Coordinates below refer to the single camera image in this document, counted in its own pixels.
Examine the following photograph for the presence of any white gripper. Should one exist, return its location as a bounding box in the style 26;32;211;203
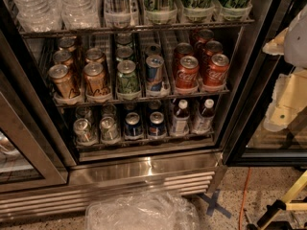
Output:
263;68;307;132

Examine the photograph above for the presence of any pepsi can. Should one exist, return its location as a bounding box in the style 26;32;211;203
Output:
124;103;137;113
125;112;143;139
147;100;162;113
149;111;166;137

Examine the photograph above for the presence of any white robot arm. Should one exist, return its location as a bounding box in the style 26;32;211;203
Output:
262;5;307;132

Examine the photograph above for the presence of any front right coca-cola can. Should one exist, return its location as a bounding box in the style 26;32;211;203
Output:
202;54;229;86

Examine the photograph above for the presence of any coca-cola can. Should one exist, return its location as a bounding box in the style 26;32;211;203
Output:
192;29;214;46
176;56;200;89
201;40;223;67
202;54;229;86
173;42;194;71

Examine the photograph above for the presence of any middle right coca-cola can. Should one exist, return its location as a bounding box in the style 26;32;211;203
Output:
201;40;223;67

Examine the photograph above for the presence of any rear right coca-cola can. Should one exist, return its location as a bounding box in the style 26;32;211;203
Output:
192;29;214;46

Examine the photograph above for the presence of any front left coca-cola can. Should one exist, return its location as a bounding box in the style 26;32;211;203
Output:
176;56;200;89

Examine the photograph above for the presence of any tall green can right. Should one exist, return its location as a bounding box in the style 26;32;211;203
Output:
213;0;252;22

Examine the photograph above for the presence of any rear left coca-cola can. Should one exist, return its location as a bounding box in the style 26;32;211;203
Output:
173;42;194;71

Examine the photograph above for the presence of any tall green can left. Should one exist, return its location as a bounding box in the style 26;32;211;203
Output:
181;0;213;22

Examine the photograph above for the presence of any front blue red bull can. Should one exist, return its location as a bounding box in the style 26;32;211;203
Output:
146;55;164;91

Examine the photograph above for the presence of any rear blue can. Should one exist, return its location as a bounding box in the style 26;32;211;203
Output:
145;44;161;57

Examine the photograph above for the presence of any front green can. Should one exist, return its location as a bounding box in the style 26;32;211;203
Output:
117;60;140;94

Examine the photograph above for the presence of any middle green can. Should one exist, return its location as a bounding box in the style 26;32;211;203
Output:
115;46;134;62

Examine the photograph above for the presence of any rear green can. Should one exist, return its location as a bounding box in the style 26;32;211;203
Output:
115;34;133;47

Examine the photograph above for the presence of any silver can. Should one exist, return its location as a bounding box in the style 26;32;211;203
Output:
73;118;97;144
75;106;94;124
100;116;119;144
101;103;117;118

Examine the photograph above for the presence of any stainless steel glass-door fridge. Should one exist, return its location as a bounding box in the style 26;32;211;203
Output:
0;0;307;221

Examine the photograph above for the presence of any gold can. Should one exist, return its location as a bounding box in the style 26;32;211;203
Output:
59;37;77;52
83;62;109;97
85;47;106;64
53;50;76;70
48;64;80;99

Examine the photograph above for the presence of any rear left silver can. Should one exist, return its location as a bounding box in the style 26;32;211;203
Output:
75;106;94;124

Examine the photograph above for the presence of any front left silver can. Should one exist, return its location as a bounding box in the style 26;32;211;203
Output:
73;118;97;144

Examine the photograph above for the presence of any rear left gold can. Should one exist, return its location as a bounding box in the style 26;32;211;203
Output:
59;37;77;52

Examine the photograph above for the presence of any middle left gold can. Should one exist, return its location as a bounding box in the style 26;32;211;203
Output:
53;50;76;70

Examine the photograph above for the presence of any front left gold can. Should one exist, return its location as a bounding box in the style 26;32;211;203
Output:
48;64;80;99

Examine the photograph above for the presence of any right white-cap bottle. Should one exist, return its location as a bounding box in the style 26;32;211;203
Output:
192;99;215;134

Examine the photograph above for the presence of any white-cap bottle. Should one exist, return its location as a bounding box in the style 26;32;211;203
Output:
172;100;190;134
192;99;215;134

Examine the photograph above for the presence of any left white-cap bottle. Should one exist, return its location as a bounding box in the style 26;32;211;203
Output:
172;100;190;134

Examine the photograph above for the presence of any yellow black stand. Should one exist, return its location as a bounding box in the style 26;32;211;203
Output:
247;171;307;230

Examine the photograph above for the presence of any blue tape cross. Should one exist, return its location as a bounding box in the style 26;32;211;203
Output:
198;189;231;219

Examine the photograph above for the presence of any clear plastic bin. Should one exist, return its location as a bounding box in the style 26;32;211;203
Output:
84;192;200;230

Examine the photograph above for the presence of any clear water bottle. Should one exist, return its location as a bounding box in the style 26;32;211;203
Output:
61;0;100;30
13;0;62;33

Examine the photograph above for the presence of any left clear water bottle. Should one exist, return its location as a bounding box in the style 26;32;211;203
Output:
13;0;62;33

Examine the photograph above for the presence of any orange cable on floor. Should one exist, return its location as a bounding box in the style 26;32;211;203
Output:
238;167;252;230

